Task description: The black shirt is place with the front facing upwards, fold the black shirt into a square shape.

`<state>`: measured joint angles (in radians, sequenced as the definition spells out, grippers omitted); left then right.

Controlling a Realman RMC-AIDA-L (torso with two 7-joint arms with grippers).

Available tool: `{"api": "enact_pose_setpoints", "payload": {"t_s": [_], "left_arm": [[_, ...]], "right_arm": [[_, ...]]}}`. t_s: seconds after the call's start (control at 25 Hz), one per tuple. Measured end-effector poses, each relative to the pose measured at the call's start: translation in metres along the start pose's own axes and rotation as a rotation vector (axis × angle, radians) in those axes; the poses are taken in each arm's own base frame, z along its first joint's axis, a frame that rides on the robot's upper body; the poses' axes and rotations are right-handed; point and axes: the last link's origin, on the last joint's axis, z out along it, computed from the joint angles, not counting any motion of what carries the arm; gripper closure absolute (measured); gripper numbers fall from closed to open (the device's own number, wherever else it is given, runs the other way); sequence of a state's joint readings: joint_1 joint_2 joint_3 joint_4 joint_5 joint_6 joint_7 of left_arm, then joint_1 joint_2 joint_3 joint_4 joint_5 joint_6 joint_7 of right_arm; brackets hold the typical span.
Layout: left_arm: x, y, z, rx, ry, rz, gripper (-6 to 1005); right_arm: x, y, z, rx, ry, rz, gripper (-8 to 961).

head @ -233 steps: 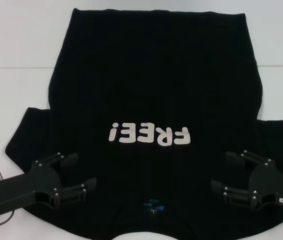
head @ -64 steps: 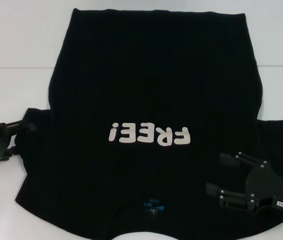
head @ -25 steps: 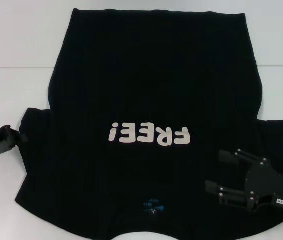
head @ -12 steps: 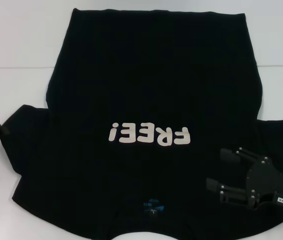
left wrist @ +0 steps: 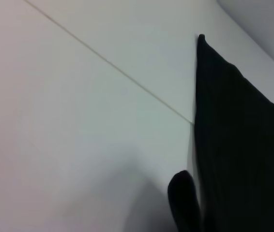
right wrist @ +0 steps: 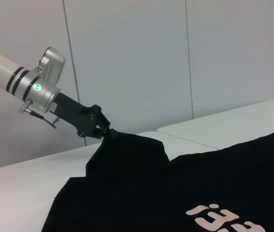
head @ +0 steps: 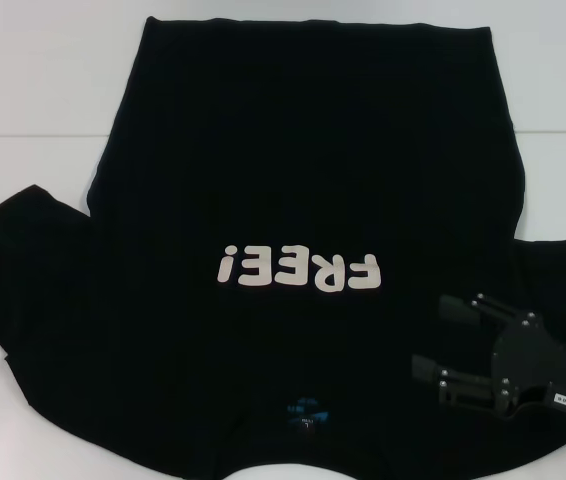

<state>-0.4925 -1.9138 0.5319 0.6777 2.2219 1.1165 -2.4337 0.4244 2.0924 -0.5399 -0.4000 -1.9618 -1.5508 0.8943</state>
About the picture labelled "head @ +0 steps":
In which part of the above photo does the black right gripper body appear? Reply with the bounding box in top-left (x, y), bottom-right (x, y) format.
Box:
top-left (490, 313), bottom-right (566, 420)

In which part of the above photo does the black T-shirt with FREE! print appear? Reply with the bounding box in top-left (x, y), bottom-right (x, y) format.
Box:
top-left (0, 15), bottom-right (566, 480)

